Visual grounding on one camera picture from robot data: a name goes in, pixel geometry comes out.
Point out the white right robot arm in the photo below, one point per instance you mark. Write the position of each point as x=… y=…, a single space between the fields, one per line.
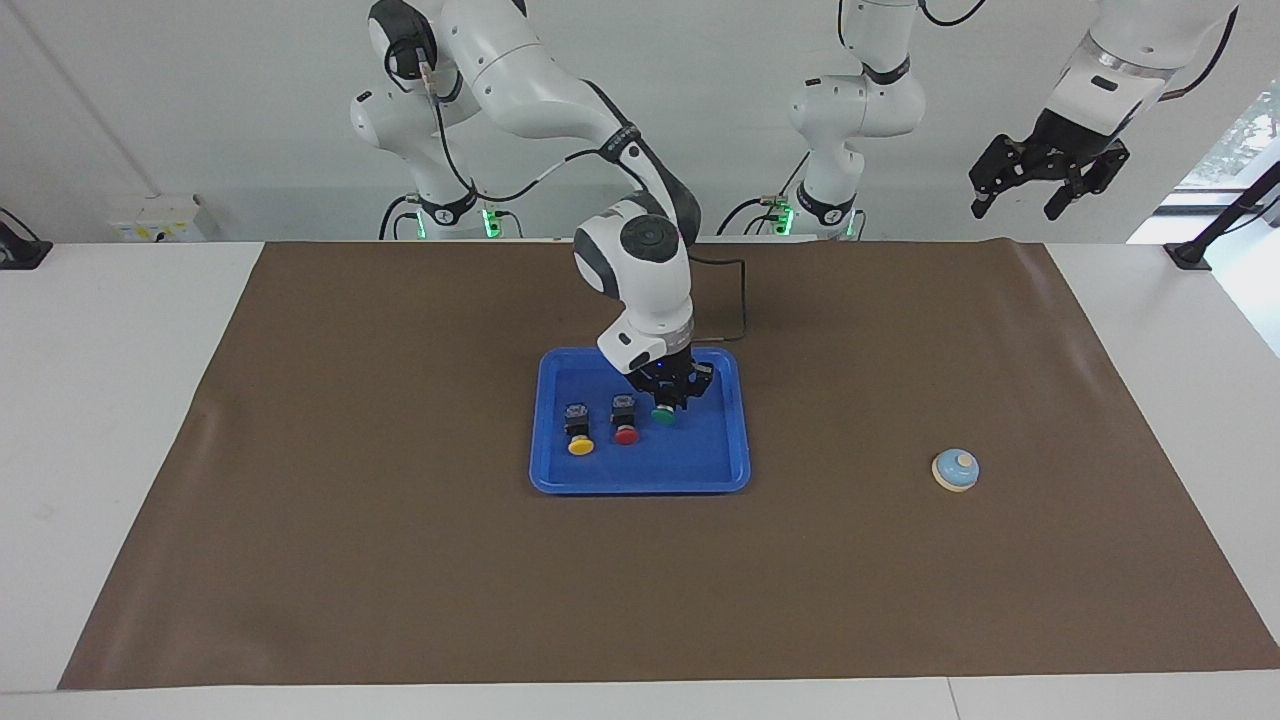
x=650 y=290

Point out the bright window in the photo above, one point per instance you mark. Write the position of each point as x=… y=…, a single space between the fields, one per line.
x=1250 y=130

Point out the brown table mat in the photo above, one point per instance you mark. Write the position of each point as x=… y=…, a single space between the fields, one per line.
x=640 y=600

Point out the green push button switch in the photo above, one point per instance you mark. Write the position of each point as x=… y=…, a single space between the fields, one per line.
x=663 y=416

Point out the white wall socket box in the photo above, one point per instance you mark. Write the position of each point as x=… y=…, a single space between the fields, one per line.
x=155 y=220

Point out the blue plastic tray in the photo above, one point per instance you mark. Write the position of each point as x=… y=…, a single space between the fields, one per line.
x=700 y=460

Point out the small black table clamp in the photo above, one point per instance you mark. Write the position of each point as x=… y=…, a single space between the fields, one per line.
x=20 y=255

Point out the light blue call bell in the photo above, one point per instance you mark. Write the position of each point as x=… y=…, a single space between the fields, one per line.
x=955 y=472

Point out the black clamp with slanted rod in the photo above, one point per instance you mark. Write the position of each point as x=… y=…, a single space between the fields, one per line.
x=1190 y=255

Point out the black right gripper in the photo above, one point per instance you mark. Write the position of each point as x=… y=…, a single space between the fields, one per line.
x=675 y=375

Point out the yellow push button switch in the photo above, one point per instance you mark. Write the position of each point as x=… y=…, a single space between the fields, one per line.
x=579 y=430

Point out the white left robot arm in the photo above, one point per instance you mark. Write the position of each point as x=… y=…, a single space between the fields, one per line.
x=850 y=110

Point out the red push button switch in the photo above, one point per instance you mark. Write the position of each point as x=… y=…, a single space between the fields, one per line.
x=625 y=420

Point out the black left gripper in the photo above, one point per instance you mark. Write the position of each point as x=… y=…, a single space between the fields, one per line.
x=1055 y=150

